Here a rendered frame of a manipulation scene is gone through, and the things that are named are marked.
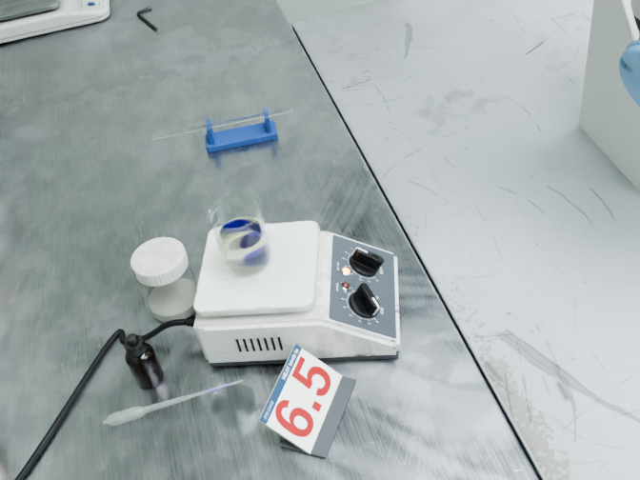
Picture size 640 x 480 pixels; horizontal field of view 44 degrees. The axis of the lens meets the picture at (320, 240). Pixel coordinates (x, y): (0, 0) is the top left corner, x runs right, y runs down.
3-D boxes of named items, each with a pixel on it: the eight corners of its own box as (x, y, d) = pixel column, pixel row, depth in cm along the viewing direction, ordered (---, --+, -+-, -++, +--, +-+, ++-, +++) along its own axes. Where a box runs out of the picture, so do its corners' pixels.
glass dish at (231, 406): (228, 372, 81) (223, 360, 79) (270, 393, 78) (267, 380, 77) (194, 413, 78) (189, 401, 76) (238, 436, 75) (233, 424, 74)
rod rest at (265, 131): (275, 125, 111) (270, 104, 109) (278, 139, 109) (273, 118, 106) (206, 139, 111) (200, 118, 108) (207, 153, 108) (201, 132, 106)
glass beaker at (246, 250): (259, 288, 77) (243, 229, 72) (213, 275, 79) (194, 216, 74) (287, 247, 81) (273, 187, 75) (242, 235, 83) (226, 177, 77)
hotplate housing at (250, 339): (398, 268, 88) (393, 216, 83) (401, 363, 79) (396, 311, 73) (206, 279, 91) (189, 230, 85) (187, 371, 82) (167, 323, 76)
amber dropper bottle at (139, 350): (168, 383, 81) (148, 340, 76) (139, 394, 80) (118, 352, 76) (161, 362, 83) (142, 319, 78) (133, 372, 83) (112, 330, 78)
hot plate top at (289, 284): (321, 225, 83) (319, 219, 83) (315, 311, 75) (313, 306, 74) (210, 232, 85) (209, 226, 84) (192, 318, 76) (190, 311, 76)
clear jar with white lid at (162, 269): (211, 290, 90) (194, 240, 84) (189, 330, 86) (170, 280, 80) (165, 282, 92) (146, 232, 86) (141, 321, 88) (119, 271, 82)
